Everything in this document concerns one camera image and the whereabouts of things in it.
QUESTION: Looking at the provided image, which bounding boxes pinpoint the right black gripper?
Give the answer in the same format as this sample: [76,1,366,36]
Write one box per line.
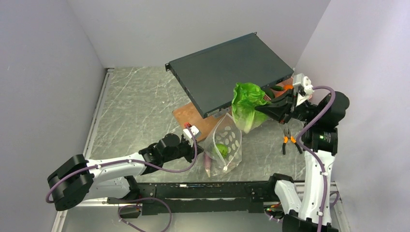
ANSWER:
[255,87,321,124]

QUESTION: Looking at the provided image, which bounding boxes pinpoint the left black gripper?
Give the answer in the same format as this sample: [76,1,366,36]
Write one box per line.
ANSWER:
[162,135,204,163]

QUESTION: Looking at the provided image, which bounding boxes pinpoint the orange fake fruit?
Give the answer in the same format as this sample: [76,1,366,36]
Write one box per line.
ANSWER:
[283,85,293,90]

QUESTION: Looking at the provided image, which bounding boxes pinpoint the green fake lettuce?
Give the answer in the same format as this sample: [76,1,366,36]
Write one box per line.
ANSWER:
[231,82,268,133]

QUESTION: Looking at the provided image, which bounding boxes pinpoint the bumpy green fake fruit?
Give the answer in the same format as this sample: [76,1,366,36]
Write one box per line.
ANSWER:
[215,144,229,158]

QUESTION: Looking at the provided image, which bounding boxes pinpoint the clear zip top bag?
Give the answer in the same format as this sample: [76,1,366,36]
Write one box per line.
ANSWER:
[204,113,242,177]

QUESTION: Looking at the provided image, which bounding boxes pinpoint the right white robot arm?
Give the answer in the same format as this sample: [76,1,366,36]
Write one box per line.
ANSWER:
[255,86,350,232]

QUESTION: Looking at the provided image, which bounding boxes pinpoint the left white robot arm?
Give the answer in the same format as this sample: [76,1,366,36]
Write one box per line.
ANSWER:
[45,128,203,211]

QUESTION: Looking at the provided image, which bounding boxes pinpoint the pale purple fake radish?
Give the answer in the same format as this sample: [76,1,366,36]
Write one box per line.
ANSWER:
[203,152,212,177]

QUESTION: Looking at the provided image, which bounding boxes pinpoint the pink perforated plastic tray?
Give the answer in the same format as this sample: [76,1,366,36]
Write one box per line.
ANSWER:
[263,75,314,105]

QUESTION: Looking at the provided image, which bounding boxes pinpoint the brown wooden board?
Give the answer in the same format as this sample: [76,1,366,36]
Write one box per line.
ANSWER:
[172,102,232,142]

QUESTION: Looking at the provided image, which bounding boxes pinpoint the dark rack server chassis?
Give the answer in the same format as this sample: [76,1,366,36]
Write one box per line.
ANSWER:
[165,32,293,118]

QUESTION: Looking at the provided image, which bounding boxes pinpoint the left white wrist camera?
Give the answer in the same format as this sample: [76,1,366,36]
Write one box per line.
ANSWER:
[183,123,202,141]

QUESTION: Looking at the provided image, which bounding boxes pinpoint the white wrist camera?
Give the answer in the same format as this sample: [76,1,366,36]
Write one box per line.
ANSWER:
[293,73,314,108]
[183,123,202,141]

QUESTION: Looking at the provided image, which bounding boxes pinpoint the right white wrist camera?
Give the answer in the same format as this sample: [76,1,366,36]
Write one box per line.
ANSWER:
[293,73,314,108]

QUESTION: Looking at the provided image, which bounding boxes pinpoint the orange handled pliers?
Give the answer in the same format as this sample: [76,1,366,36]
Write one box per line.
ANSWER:
[282,128,303,155]

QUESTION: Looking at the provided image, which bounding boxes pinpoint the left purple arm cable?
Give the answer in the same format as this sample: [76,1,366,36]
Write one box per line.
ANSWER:
[45,126,199,204]

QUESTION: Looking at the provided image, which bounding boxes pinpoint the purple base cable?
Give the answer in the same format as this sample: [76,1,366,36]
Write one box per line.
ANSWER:
[117,197,173,232]

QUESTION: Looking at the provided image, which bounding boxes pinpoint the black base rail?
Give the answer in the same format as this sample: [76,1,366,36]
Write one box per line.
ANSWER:
[107,181,310,216]

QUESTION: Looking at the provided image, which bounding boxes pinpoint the aluminium frame rail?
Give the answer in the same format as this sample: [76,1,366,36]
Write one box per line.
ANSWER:
[51,199,114,232]

